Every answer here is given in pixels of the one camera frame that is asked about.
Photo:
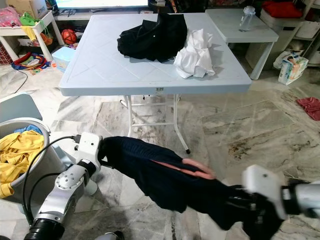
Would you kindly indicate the yellow printed shirt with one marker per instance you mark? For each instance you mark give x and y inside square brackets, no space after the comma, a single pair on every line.
[17,155]

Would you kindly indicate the dark navy garment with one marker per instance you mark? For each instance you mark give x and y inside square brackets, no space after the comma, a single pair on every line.
[170,190]

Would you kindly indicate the pink plastic clothes hanger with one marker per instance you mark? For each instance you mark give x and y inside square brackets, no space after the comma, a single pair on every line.
[180,169]

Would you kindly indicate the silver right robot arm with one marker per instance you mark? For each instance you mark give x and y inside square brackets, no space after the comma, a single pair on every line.
[307,197]

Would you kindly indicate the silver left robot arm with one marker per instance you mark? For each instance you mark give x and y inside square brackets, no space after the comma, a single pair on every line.
[65,195]

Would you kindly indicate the grey plastic bucket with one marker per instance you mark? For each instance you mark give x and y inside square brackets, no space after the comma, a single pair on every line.
[37,170]

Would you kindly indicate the blue cloth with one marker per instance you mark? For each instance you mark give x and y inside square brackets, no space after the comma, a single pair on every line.
[30,129]

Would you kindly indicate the light blue kids chair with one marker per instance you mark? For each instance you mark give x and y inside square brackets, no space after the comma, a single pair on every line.
[17,107]

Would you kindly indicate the maroon cloth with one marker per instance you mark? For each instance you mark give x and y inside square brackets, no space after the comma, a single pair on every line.
[309,107]

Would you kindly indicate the silver left robot leg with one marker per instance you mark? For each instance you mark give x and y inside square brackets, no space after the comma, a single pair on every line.
[109,236]

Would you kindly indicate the printed diaper package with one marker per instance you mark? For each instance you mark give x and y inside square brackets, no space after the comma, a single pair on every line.
[292,69]

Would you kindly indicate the colourful toy hoop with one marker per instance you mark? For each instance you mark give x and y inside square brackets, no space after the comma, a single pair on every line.
[16,62]

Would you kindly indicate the white garment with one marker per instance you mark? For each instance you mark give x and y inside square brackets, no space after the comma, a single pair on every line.
[195,57]

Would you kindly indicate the light blue plastic box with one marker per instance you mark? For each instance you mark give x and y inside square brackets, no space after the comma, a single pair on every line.
[62,57]

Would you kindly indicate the white plastic bin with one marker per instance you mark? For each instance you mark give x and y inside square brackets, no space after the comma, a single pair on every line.
[285,30]

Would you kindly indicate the small yellow cloth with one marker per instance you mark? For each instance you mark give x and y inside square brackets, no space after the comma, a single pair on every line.
[31,32]

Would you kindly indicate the clear plastic bottle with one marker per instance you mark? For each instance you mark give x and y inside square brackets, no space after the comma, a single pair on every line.
[246,20]

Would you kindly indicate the white side table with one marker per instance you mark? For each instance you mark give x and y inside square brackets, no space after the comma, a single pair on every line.
[225,22]

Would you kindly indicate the pink bag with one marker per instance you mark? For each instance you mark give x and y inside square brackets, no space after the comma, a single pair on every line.
[10,17]

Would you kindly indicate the green toy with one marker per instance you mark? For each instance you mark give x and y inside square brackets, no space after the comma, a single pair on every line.
[29,19]

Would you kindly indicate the red ball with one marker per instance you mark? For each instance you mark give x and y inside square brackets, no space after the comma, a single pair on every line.
[69,36]

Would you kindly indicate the black garment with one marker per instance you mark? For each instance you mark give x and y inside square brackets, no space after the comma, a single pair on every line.
[152,40]

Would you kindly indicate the light blue folding table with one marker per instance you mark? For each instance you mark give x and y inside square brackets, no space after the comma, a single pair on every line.
[110,65]

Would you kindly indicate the red cushion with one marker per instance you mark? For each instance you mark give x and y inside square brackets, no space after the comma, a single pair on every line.
[282,10]

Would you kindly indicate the white kids table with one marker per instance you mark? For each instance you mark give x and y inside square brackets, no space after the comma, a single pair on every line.
[47,22]

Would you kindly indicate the cardboard box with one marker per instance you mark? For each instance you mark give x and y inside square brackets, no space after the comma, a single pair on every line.
[32,5]

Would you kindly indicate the television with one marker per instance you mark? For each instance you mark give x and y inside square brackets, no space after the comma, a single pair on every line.
[100,3]

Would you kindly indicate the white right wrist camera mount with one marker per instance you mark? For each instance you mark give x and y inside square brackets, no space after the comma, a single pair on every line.
[262,185]

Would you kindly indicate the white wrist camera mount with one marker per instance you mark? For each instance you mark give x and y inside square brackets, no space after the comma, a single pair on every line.
[90,147]
[262,185]

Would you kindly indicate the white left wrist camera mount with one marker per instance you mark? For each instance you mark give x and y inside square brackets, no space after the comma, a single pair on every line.
[90,147]

